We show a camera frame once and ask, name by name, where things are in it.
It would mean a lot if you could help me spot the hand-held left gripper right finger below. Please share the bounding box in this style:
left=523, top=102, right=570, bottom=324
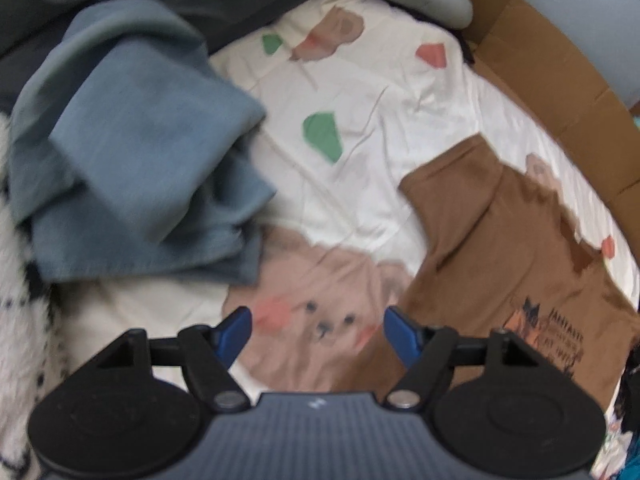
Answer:
left=384, top=306, right=568, bottom=412

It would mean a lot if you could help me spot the blue-grey denim garment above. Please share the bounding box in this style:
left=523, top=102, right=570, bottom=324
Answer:
left=7, top=0, right=279, bottom=289

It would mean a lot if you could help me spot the brown printed t-shirt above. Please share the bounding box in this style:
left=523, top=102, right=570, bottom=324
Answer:
left=340, top=134, right=640, bottom=411

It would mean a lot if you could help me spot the bear print bed sheet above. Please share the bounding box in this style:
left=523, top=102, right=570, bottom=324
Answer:
left=0, top=0, right=640, bottom=480

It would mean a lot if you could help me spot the white fluffy plush toy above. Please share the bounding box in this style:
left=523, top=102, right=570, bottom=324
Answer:
left=0, top=112, right=67, bottom=480

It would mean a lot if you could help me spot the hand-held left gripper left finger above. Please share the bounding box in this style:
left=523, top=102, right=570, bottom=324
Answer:
left=70, top=306, right=253, bottom=412

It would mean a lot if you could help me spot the flattened cardboard sheet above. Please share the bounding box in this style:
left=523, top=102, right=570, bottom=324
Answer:
left=432, top=0, right=640, bottom=217

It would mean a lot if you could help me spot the grey wrapped mattress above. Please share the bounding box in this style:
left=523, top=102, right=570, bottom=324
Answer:
left=500, top=0, right=640, bottom=117

